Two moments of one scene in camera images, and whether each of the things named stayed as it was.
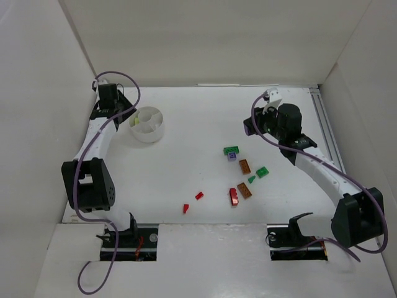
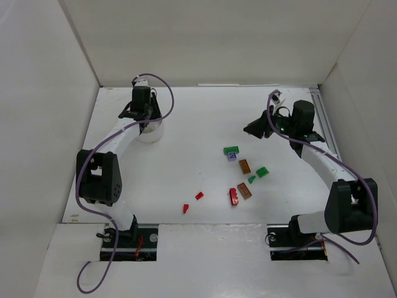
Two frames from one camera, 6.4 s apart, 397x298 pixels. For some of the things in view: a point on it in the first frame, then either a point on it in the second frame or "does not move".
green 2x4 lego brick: [235, 149] does not move
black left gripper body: [124, 101] -> [136, 114]
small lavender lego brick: [232, 156] does not move
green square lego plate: [262, 172] does not move
